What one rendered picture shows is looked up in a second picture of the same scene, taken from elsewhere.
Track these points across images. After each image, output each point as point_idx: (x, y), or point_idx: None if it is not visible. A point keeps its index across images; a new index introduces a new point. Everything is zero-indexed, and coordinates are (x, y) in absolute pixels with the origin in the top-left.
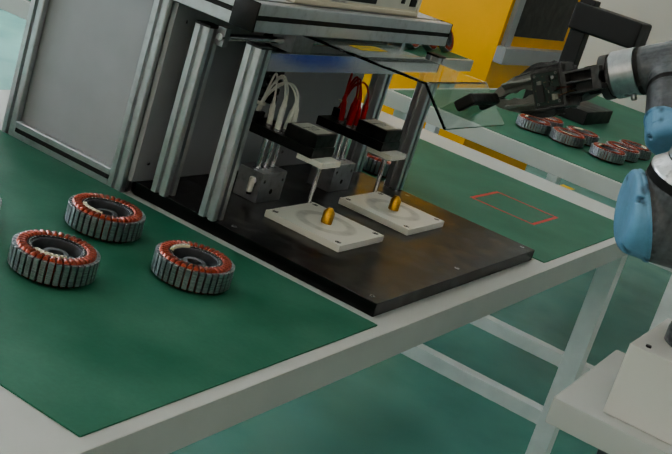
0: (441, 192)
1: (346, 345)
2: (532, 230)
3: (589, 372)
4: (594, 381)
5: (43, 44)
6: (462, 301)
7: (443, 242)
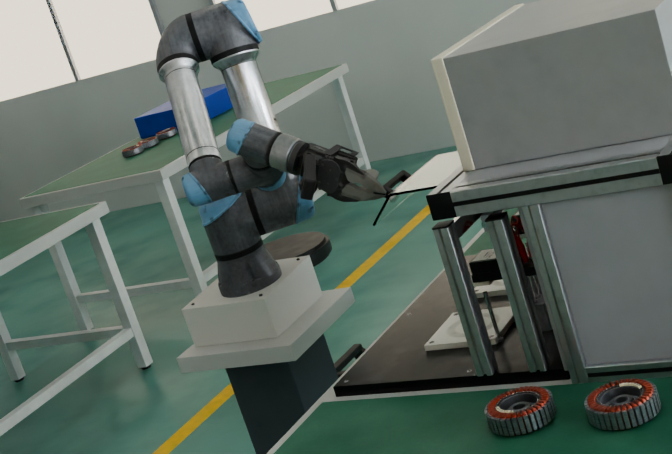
0: (436, 441)
1: (466, 246)
2: (321, 452)
3: (321, 314)
4: (320, 310)
5: None
6: (404, 310)
7: (422, 332)
